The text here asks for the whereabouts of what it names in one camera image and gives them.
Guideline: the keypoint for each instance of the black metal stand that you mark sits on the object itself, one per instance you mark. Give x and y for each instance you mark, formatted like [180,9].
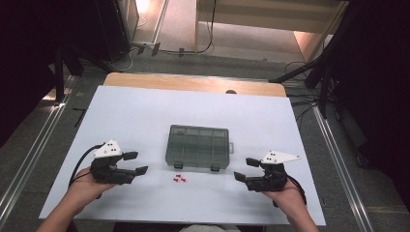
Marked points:
[293,73]
[59,80]

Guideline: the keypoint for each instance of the white board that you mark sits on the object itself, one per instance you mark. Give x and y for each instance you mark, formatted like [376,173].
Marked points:
[135,109]

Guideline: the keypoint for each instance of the grey clear compartment box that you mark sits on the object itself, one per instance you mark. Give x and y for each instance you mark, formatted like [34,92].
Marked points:
[196,146]

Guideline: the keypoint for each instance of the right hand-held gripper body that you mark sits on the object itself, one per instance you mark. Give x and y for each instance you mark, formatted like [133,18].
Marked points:
[274,180]

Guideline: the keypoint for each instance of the dark round table grommet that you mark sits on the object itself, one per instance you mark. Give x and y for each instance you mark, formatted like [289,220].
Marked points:
[230,92]

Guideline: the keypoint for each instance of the person's right hand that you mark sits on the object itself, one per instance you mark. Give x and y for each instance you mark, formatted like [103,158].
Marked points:
[288,201]

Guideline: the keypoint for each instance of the wooden table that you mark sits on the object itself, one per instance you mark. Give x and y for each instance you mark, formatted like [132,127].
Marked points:
[193,83]

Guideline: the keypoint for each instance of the dark curtain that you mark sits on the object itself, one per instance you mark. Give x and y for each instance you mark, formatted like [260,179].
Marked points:
[380,80]
[19,48]

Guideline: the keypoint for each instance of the aluminium floor rail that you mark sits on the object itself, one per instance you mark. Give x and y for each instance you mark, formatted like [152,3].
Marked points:
[160,22]
[339,161]
[32,151]

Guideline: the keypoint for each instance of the person's left hand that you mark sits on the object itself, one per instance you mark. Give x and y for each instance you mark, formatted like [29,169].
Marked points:
[82,190]

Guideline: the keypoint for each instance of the black cabinet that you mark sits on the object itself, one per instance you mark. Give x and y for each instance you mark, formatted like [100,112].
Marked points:
[112,29]

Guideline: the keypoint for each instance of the black plug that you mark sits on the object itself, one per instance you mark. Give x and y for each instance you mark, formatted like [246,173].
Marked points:
[140,49]

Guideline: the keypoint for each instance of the person's grey clothing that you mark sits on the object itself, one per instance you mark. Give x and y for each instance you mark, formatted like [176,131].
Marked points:
[206,229]

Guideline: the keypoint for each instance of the pale wooden furniture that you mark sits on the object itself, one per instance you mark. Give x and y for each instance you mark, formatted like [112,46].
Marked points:
[257,13]

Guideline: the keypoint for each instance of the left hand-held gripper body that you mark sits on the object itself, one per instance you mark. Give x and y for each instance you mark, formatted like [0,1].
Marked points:
[106,172]

